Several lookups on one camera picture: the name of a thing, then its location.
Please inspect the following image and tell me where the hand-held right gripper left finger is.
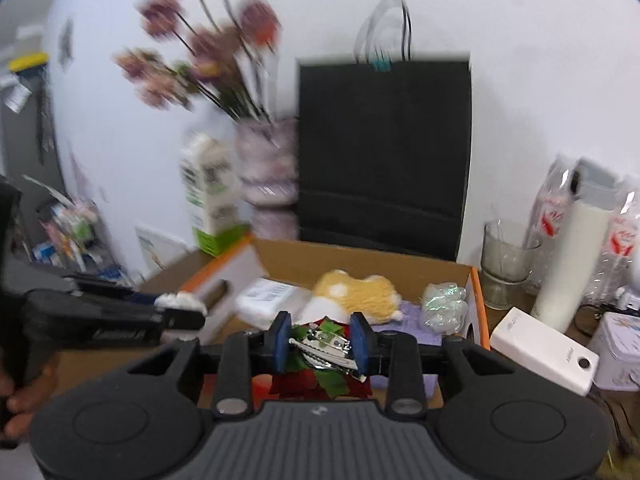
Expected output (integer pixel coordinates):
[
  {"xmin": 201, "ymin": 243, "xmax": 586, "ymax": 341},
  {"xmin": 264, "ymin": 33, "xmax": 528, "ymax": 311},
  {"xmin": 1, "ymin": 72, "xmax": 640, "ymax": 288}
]
[{"xmin": 127, "ymin": 311, "xmax": 292, "ymax": 421}]

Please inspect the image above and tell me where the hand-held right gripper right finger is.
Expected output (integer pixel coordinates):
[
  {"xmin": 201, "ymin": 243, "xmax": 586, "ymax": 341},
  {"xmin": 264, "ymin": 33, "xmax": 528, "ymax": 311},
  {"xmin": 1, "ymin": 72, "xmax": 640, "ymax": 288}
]
[{"xmin": 349, "ymin": 311, "xmax": 516, "ymax": 421}]

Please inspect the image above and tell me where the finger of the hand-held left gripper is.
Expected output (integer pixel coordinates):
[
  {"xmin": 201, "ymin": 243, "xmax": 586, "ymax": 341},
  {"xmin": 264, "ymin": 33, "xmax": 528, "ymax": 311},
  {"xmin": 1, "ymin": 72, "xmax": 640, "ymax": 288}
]
[
  {"xmin": 102, "ymin": 304, "xmax": 207, "ymax": 333},
  {"xmin": 70, "ymin": 272, "xmax": 173, "ymax": 309}
]

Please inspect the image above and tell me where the white fluffy item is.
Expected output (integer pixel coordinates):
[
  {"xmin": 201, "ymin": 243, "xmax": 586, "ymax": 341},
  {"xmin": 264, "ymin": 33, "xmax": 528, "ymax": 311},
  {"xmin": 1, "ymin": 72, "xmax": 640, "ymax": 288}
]
[{"xmin": 155, "ymin": 291, "xmax": 208, "ymax": 318}]

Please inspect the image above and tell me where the red green bow hair clip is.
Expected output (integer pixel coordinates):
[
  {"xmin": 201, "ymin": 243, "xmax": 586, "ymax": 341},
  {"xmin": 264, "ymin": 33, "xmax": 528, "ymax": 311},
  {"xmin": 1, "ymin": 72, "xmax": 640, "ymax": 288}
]
[{"xmin": 270, "ymin": 316, "xmax": 373, "ymax": 401}]

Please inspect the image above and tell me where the red cardboard box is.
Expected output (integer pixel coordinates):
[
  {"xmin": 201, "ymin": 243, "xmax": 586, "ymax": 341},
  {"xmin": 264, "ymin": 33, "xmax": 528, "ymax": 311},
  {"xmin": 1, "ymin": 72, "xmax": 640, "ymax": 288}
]
[{"xmin": 177, "ymin": 234, "xmax": 491, "ymax": 411}]

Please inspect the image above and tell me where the wooden desktop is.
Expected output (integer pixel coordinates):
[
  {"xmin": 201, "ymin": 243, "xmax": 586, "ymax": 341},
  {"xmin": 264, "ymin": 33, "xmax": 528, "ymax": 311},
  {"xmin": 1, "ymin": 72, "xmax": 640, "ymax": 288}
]
[{"xmin": 50, "ymin": 247, "xmax": 640, "ymax": 480}]

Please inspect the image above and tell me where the person's left hand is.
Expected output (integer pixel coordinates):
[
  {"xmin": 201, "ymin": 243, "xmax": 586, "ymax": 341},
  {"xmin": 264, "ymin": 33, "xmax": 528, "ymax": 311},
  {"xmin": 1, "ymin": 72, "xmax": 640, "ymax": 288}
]
[{"xmin": 0, "ymin": 359, "xmax": 60, "ymax": 441}]

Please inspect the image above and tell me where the white tissue packet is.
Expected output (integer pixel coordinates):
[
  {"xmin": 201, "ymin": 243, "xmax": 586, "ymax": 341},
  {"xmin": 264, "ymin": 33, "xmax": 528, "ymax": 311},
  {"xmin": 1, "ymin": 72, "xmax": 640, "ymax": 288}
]
[{"xmin": 235, "ymin": 277, "xmax": 313, "ymax": 328}]

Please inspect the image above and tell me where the yellow plush toy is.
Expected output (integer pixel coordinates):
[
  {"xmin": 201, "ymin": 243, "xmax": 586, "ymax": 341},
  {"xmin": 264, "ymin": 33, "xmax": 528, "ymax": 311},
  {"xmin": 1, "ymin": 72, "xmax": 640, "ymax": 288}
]
[{"xmin": 305, "ymin": 270, "xmax": 405, "ymax": 323}]

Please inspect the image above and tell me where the white flat box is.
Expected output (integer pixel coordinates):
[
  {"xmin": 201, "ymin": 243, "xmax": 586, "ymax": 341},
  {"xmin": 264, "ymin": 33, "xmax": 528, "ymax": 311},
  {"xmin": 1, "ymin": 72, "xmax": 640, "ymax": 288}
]
[{"xmin": 135, "ymin": 224, "xmax": 191, "ymax": 281}]

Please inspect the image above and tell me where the purple cloth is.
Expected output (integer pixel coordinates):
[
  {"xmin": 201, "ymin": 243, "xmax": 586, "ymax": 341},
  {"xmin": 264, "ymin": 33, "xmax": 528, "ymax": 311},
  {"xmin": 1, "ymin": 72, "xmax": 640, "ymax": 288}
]
[{"xmin": 370, "ymin": 300, "xmax": 441, "ymax": 396}]

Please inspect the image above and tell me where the cluttered storage rack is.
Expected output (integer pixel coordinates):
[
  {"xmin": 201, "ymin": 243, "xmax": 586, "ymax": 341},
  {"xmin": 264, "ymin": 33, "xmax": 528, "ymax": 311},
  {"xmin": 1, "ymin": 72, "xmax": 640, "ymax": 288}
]
[{"xmin": 22, "ymin": 175, "xmax": 126, "ymax": 286}]

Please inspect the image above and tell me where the iridescent wrapped ball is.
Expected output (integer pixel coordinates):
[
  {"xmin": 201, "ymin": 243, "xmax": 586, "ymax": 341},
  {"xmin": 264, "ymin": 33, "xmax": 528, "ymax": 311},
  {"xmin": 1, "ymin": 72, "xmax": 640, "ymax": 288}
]
[{"xmin": 421, "ymin": 282, "xmax": 468, "ymax": 335}]

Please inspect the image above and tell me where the white green milk carton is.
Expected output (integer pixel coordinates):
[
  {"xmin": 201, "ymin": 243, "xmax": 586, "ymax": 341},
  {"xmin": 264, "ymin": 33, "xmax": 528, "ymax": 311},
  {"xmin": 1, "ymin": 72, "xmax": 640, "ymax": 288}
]
[{"xmin": 179, "ymin": 132, "xmax": 251, "ymax": 258}]

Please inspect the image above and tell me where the clear glass cup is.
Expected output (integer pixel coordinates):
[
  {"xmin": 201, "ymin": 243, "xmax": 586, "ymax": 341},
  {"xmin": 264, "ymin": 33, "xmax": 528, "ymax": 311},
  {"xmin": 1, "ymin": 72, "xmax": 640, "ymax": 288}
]
[{"xmin": 480, "ymin": 220, "xmax": 543, "ymax": 311}]

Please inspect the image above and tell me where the pink ceramic vase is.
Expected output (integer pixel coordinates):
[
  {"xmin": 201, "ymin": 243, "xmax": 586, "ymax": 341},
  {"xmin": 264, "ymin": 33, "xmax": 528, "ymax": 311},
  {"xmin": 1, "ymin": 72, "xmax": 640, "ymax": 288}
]
[{"xmin": 234, "ymin": 117, "xmax": 301, "ymax": 241}]

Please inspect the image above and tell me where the grey cabinet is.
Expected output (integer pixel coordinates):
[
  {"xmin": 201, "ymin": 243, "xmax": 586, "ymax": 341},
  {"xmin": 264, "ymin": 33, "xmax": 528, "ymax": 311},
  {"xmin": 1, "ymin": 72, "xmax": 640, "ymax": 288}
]
[{"xmin": 0, "ymin": 75, "xmax": 68, "ymax": 271}]

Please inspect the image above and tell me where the white power bank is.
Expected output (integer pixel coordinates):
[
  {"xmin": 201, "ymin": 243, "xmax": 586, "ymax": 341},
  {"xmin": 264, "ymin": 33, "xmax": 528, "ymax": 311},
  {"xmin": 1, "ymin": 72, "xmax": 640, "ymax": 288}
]
[{"xmin": 490, "ymin": 306, "xmax": 600, "ymax": 397}]

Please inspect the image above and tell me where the black paper bag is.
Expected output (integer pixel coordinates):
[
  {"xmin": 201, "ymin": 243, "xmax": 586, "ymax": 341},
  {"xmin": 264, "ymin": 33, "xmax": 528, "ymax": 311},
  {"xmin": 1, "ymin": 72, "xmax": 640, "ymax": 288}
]
[{"xmin": 297, "ymin": 0, "xmax": 473, "ymax": 263}]

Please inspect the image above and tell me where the white thermos bottle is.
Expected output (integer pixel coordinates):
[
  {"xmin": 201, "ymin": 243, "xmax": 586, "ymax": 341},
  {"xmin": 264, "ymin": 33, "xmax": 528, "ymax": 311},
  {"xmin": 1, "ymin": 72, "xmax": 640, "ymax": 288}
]
[{"xmin": 532, "ymin": 157, "xmax": 626, "ymax": 333}]

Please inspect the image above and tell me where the yellow box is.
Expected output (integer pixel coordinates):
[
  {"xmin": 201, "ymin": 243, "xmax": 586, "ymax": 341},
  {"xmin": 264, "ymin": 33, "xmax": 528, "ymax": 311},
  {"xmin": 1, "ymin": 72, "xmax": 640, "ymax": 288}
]
[{"xmin": 9, "ymin": 52, "xmax": 50, "ymax": 72}]

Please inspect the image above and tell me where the white tin box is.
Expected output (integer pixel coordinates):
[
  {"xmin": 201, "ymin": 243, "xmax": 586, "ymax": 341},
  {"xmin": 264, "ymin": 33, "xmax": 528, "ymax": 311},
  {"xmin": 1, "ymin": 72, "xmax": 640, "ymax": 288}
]
[{"xmin": 585, "ymin": 310, "xmax": 640, "ymax": 391}]

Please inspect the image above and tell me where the dried rose bouquet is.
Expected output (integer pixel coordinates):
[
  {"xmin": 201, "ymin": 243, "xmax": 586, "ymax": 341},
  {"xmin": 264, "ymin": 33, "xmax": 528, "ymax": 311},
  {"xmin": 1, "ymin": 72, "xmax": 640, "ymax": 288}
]
[{"xmin": 114, "ymin": 0, "xmax": 283, "ymax": 123}]

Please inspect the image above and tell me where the small wall picture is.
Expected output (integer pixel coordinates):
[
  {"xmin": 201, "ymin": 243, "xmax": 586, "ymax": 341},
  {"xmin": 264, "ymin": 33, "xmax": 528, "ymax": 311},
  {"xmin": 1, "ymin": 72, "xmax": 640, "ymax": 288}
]
[{"xmin": 57, "ymin": 20, "xmax": 76, "ymax": 68}]

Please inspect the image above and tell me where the black cable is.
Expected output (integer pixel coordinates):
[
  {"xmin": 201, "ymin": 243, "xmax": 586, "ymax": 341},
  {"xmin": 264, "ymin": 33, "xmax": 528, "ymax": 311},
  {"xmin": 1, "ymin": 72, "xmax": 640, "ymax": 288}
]
[{"xmin": 592, "ymin": 389, "xmax": 637, "ymax": 463}]

